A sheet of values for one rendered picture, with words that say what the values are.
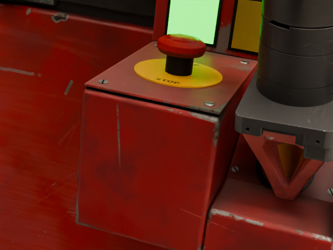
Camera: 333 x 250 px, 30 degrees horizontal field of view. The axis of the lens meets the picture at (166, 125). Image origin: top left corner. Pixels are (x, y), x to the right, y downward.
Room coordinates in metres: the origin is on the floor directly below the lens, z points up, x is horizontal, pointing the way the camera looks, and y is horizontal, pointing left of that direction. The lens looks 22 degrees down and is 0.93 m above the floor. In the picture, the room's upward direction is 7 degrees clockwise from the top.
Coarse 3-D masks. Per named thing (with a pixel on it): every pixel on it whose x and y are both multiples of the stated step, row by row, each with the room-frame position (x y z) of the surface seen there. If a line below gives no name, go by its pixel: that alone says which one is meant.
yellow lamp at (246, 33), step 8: (240, 0) 0.56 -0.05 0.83; (248, 0) 0.55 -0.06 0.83; (240, 8) 0.56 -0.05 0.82; (248, 8) 0.55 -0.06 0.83; (256, 8) 0.55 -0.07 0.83; (240, 16) 0.55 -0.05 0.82; (248, 16) 0.55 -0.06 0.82; (256, 16) 0.55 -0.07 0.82; (240, 24) 0.55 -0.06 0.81; (248, 24) 0.55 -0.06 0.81; (256, 24) 0.55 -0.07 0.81; (240, 32) 0.55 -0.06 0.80; (248, 32) 0.55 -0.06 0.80; (256, 32) 0.55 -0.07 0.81; (232, 40) 0.56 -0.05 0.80; (240, 40) 0.55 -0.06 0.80; (248, 40) 0.55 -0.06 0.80; (256, 40) 0.55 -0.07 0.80; (240, 48) 0.55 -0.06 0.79; (248, 48) 0.55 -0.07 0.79; (256, 48) 0.55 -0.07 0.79
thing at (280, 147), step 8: (280, 144) 0.47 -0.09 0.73; (288, 144) 0.47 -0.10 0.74; (280, 152) 0.46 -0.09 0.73; (288, 152) 0.46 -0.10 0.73; (296, 152) 0.46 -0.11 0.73; (280, 160) 0.46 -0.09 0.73; (288, 160) 0.46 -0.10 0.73; (296, 160) 0.46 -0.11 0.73; (288, 168) 0.45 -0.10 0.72; (296, 168) 0.45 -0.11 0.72; (264, 176) 0.46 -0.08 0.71; (288, 176) 0.44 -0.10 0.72
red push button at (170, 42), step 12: (168, 36) 0.48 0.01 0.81; (180, 36) 0.49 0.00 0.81; (192, 36) 0.49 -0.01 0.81; (168, 48) 0.47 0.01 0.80; (180, 48) 0.46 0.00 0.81; (192, 48) 0.47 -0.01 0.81; (204, 48) 0.48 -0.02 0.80; (168, 60) 0.48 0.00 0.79; (180, 60) 0.47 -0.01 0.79; (192, 60) 0.48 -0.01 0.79; (168, 72) 0.48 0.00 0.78; (180, 72) 0.47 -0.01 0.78
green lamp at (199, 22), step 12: (180, 0) 0.57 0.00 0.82; (192, 0) 0.57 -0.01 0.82; (204, 0) 0.56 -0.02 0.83; (216, 0) 0.56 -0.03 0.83; (180, 12) 0.57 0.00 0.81; (192, 12) 0.57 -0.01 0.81; (204, 12) 0.56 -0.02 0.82; (216, 12) 0.56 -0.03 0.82; (168, 24) 0.57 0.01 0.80; (180, 24) 0.57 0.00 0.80; (192, 24) 0.57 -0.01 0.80; (204, 24) 0.56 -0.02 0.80; (204, 36) 0.56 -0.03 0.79
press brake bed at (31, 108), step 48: (0, 0) 0.74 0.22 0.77; (48, 0) 0.71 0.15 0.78; (96, 0) 0.70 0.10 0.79; (144, 0) 0.69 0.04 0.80; (0, 48) 0.73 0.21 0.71; (48, 48) 0.72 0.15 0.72; (96, 48) 0.70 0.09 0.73; (0, 96) 0.73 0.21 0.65; (48, 96) 0.71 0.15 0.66; (0, 144) 0.73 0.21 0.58; (48, 144) 0.71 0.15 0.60; (0, 192) 0.73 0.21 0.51; (48, 192) 0.71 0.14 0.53; (0, 240) 0.73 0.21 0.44; (48, 240) 0.71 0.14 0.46; (96, 240) 0.69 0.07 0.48
